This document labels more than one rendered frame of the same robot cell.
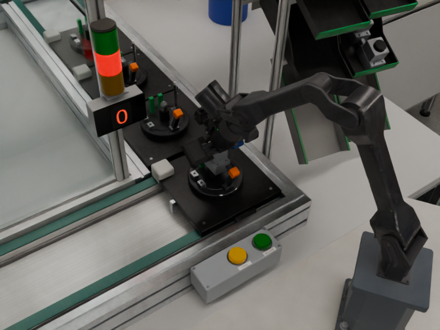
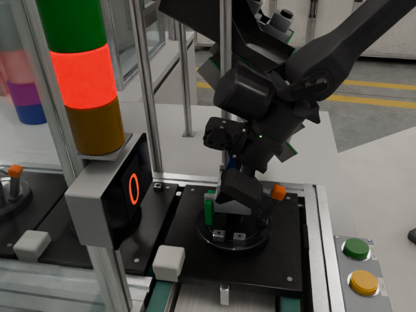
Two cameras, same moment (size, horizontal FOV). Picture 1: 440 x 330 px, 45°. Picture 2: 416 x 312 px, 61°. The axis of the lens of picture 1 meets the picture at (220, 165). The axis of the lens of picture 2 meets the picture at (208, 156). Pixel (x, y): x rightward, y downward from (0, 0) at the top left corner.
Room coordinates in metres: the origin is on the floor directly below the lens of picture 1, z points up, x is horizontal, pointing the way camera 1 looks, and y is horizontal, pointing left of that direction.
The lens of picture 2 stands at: (0.58, 0.37, 1.45)
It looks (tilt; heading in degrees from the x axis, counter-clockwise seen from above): 33 degrees down; 317
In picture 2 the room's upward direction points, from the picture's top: 2 degrees counter-clockwise
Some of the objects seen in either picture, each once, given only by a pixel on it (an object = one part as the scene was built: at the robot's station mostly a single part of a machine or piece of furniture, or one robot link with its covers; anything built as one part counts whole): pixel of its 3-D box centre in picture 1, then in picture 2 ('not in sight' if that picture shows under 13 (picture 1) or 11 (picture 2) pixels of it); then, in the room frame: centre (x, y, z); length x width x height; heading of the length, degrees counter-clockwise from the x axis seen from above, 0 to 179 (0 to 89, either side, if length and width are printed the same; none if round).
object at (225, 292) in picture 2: (173, 206); (225, 294); (0.83, 0.11, 0.95); 0.01 x 0.01 x 0.04; 36
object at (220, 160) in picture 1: (213, 152); (228, 189); (0.91, 0.02, 1.06); 0.08 x 0.04 x 0.07; 36
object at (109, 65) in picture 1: (108, 59); (85, 73); (0.89, 0.23, 1.33); 0.05 x 0.05 x 0.05
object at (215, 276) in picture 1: (236, 264); (359, 295); (0.68, -0.05, 0.93); 0.21 x 0.07 x 0.06; 126
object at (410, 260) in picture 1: (403, 241); not in sight; (0.60, -0.35, 1.15); 0.09 x 0.07 x 0.06; 143
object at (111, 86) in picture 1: (111, 79); (96, 121); (0.89, 0.23, 1.28); 0.05 x 0.05 x 0.05
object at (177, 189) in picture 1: (215, 182); (233, 231); (0.91, 0.01, 0.96); 0.24 x 0.24 x 0.02; 36
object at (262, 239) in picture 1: (262, 242); (356, 249); (0.72, -0.10, 0.96); 0.04 x 0.04 x 0.02
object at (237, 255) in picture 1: (237, 256); (363, 283); (0.68, -0.05, 0.96); 0.04 x 0.04 x 0.02
